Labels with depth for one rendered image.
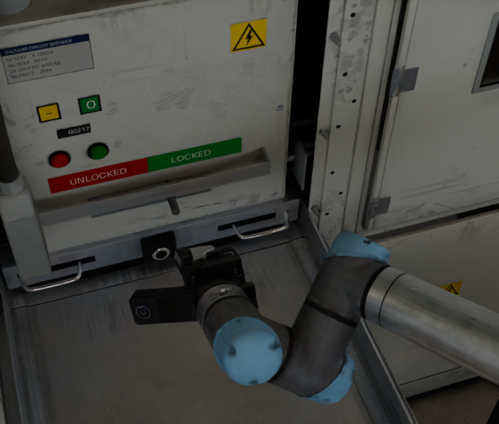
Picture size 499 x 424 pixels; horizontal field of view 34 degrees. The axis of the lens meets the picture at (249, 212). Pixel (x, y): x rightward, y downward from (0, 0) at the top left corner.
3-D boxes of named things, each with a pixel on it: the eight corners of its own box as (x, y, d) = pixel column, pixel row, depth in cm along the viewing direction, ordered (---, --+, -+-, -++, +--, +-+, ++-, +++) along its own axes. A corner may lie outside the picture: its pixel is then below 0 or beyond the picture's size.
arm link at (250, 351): (269, 400, 100) (210, 377, 97) (244, 358, 110) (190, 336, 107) (302, 347, 99) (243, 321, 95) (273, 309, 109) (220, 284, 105)
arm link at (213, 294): (207, 353, 108) (196, 299, 105) (199, 338, 112) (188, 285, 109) (261, 338, 110) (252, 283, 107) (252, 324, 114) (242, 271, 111)
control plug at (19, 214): (53, 274, 129) (32, 200, 116) (22, 282, 128) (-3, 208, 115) (45, 237, 134) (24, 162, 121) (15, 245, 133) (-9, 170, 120)
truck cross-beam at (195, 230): (298, 219, 156) (299, 198, 151) (8, 289, 144) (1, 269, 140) (289, 200, 159) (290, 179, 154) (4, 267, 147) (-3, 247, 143)
